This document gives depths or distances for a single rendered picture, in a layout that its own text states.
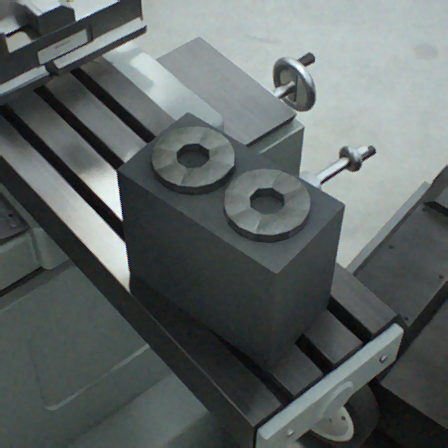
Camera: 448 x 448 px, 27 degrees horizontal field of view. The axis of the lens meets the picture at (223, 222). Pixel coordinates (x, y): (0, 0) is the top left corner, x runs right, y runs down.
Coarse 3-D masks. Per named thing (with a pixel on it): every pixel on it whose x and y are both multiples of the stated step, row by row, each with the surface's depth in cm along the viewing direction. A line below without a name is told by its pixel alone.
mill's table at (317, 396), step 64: (0, 128) 129; (64, 128) 129; (128, 128) 129; (64, 192) 121; (128, 320) 117; (192, 320) 108; (320, 320) 109; (384, 320) 109; (192, 384) 109; (256, 384) 103; (320, 384) 104
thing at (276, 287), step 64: (192, 128) 101; (128, 192) 100; (192, 192) 96; (256, 192) 95; (320, 192) 97; (128, 256) 110; (192, 256) 99; (256, 256) 91; (320, 256) 98; (256, 320) 98
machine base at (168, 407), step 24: (168, 384) 185; (144, 408) 182; (168, 408) 182; (192, 408) 182; (96, 432) 178; (120, 432) 178; (144, 432) 178; (168, 432) 178; (192, 432) 181; (216, 432) 185
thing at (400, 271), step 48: (432, 192) 166; (384, 240) 160; (432, 240) 159; (384, 288) 153; (432, 288) 153; (432, 336) 149; (384, 384) 144; (432, 384) 144; (384, 432) 152; (432, 432) 142
